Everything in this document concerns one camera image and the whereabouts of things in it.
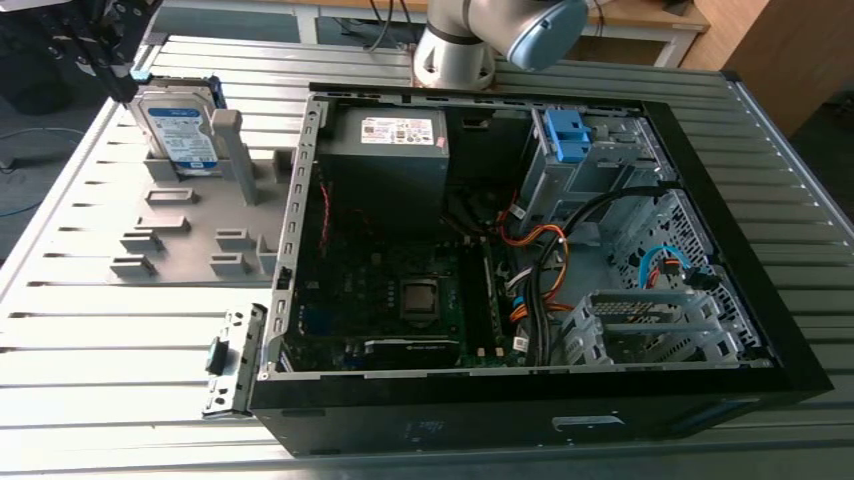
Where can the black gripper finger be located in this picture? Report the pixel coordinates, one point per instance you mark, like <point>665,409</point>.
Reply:
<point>77,45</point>
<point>130,30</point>

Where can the hard disk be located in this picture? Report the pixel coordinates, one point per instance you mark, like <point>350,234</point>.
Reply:
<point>177,135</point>

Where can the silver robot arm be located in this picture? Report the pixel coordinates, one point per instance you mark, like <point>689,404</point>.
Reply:
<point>454,55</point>

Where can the silver disk bay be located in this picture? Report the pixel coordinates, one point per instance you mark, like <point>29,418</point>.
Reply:
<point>641,327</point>

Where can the black office chair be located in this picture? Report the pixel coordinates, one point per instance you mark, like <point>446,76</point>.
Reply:
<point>27,85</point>

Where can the grey parts rack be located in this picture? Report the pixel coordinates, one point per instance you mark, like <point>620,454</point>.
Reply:
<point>201,240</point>

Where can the grey power supply unit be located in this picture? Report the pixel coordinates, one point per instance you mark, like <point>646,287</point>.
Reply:
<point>388,180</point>

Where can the green motherboard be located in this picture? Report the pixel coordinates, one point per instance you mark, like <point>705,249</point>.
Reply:
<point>348,290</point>

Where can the blue plastic drive latch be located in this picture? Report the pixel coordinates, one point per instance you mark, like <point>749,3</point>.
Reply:
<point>568,130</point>

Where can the CPU socket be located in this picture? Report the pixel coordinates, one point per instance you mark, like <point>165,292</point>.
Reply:
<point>420,300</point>

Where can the black RAM slot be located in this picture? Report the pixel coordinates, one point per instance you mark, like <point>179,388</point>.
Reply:
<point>473,290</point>

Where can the silver drive cage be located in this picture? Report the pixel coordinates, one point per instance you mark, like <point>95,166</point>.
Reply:
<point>588,175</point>

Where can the black graphics card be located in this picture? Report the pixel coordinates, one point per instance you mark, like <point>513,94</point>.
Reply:
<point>410,350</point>

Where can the black PC case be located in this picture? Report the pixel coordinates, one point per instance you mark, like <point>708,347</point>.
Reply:
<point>468,415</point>

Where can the wooden cabinet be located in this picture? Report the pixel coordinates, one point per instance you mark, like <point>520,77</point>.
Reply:
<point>788,50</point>

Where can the silver hinged card bracket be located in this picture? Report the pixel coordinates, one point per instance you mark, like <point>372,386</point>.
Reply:
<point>247,340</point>

